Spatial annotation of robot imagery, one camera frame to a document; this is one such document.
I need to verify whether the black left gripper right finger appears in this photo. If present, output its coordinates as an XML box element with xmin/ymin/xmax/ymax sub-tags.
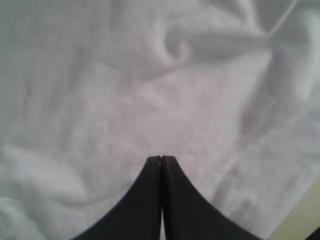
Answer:
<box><xmin>161</xmin><ymin>156</ymin><xmax>259</xmax><ymax>240</ymax></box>

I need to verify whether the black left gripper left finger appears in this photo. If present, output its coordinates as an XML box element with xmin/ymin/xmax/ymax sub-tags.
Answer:
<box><xmin>75</xmin><ymin>156</ymin><xmax>162</xmax><ymax>240</ymax></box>

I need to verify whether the white t-shirt with red lettering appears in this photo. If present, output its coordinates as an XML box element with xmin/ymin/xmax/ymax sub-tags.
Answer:
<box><xmin>0</xmin><ymin>0</ymin><xmax>320</xmax><ymax>240</ymax></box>

